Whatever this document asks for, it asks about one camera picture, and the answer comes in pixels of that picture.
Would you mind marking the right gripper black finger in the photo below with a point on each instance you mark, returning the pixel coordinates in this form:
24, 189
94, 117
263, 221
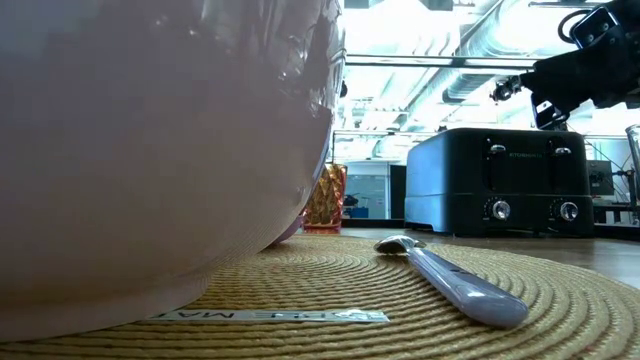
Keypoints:
549, 112

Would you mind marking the black aluminium table frame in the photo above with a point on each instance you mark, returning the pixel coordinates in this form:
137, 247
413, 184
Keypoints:
370, 223

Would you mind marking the white bowl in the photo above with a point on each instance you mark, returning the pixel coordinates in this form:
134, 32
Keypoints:
150, 150

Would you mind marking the white placemat label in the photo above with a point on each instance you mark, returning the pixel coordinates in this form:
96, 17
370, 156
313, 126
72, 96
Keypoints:
260, 315

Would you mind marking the purple plate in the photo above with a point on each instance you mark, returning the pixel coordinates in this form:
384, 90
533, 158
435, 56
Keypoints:
292, 231

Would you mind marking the amber faceted glass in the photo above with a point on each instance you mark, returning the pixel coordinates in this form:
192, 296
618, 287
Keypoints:
327, 200

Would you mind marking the black four-slot toaster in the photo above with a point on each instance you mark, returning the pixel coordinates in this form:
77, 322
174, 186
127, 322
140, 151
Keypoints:
450, 185

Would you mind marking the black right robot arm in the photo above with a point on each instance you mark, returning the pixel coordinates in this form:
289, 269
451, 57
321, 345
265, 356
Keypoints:
620, 60

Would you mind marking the round woven straw placemat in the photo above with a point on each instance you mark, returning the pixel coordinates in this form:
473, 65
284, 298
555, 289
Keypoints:
550, 310

